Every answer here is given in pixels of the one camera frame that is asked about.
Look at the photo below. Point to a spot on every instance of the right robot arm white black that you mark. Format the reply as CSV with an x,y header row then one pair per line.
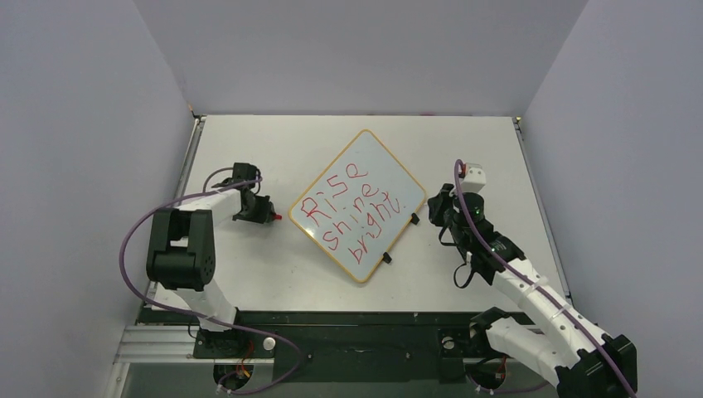
x,y
570,353

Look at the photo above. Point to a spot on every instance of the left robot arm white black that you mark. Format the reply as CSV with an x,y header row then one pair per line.
x,y
182,250

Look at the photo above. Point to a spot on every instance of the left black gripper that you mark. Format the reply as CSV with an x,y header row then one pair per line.
x,y
265,215

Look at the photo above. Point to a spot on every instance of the left aluminium rail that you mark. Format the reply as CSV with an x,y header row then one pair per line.
x,y
188,160

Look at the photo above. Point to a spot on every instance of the yellow framed whiteboard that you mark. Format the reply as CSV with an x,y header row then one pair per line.
x,y
359,206

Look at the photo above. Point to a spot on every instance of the aluminium rail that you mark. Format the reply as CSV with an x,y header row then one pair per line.
x,y
545,219
188,160

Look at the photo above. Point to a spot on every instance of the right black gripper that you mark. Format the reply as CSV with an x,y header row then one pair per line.
x,y
443,206

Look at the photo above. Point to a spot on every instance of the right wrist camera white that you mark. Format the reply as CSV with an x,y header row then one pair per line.
x,y
472,178

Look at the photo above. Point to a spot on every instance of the right aluminium rail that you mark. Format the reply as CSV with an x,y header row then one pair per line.
x,y
545,219

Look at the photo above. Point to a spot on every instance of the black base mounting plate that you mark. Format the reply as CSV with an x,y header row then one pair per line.
x,y
340,346

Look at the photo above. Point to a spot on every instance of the front aluminium extrusion bar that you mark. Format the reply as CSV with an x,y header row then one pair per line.
x,y
155,344

